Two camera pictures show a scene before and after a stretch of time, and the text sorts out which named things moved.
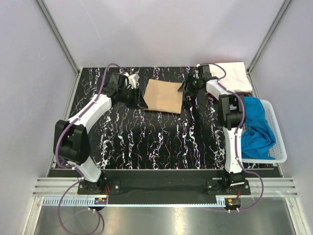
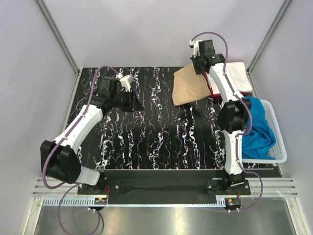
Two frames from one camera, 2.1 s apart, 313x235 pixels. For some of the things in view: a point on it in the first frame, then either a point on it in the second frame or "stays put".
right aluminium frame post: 284,6 stays put
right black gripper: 182,87 -> 198,71
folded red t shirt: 216,96 stays put
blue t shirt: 257,140 stays put
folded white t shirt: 236,79 stays put
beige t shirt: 164,96 -> 189,86
